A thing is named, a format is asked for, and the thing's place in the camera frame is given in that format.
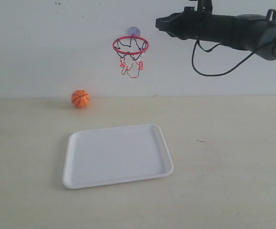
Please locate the clear suction cup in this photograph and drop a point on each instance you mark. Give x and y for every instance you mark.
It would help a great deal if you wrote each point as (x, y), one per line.
(133, 31)

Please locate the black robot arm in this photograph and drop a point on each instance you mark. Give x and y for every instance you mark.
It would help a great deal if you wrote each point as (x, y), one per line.
(246, 32)

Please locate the white plastic tray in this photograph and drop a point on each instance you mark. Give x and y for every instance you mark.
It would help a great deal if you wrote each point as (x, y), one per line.
(116, 155)

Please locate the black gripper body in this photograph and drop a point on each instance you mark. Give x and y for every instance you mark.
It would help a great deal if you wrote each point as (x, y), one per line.
(183, 25)

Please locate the small orange basketball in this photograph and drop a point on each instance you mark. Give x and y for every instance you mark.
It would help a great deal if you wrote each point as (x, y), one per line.
(80, 98)

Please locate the red mini basketball hoop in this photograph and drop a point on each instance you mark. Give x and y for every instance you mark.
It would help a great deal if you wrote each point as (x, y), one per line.
(130, 50)

